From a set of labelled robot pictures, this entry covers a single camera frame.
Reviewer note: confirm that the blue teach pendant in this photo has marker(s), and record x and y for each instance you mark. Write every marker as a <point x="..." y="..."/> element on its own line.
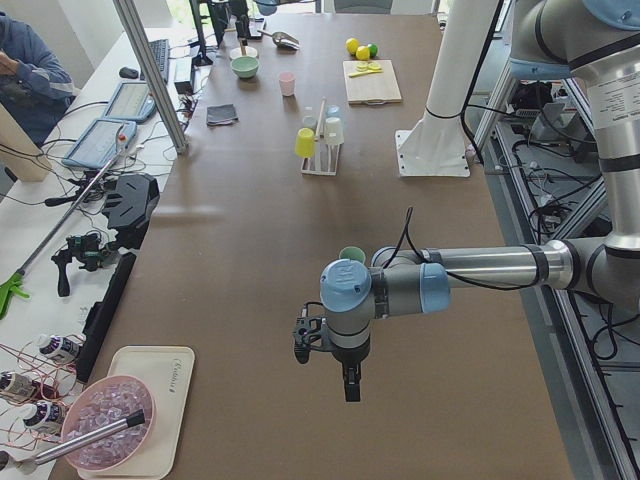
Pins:
<point x="131" y="101"/>
<point x="98" y="143"/>

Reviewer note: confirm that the round wooden stand base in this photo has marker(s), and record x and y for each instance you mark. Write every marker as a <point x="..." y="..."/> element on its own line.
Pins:
<point x="243" y="51"/>

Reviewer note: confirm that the white wire cup holder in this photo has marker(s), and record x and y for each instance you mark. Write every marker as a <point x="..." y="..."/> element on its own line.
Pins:
<point x="326" y="159"/>

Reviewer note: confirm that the grey folded cloth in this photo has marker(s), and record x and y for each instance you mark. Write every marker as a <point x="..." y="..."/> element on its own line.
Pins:
<point x="221" y="115"/>

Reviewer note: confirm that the black keyboard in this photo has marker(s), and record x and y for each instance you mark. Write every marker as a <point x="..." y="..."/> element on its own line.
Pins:
<point x="160" y="50"/>

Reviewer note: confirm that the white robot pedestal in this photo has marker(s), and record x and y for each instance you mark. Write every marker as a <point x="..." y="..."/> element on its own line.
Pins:
<point x="436" y="146"/>

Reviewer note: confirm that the yellow cup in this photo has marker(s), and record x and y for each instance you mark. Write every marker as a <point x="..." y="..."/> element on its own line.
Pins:
<point x="305" y="143"/>

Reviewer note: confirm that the green cup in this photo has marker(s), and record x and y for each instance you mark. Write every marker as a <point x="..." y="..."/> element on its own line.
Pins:
<point x="352" y="253"/>

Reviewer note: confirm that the grey white cup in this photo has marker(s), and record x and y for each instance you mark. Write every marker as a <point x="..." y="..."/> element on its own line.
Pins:
<point x="309" y="122"/>

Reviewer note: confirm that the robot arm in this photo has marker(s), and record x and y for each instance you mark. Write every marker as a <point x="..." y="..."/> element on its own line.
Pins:
<point x="594" y="41"/>
<point x="220" y="12"/>

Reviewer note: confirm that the wooden cutting board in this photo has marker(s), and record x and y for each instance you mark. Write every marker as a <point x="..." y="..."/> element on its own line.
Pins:
<point x="372" y="89"/>

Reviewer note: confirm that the yellow lemon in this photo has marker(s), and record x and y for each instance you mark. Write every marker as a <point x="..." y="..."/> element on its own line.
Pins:
<point x="363" y="53"/>
<point x="352" y="44"/>

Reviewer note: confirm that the seated person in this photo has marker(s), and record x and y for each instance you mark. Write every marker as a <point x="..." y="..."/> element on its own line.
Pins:
<point x="35" y="88"/>

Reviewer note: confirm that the cream white cup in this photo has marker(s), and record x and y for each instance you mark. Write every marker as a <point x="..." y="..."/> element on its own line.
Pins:
<point x="333" y="131"/>

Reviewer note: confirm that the pink cup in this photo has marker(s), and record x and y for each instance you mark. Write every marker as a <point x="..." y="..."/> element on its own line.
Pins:
<point x="287" y="83"/>

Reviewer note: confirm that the mint green bowl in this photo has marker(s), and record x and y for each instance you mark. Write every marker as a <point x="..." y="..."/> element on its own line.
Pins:
<point x="245" y="67"/>

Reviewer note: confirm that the pink bowl with cubes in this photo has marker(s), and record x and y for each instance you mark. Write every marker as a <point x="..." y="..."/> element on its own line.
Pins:
<point x="103" y="403"/>

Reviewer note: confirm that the steel scoop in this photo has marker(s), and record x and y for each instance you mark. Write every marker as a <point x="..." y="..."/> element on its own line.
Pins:
<point x="282" y="40"/>

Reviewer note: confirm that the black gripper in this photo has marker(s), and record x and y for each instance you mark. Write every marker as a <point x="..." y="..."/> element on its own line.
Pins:
<point x="242" y="26"/>
<point x="350" y="356"/>

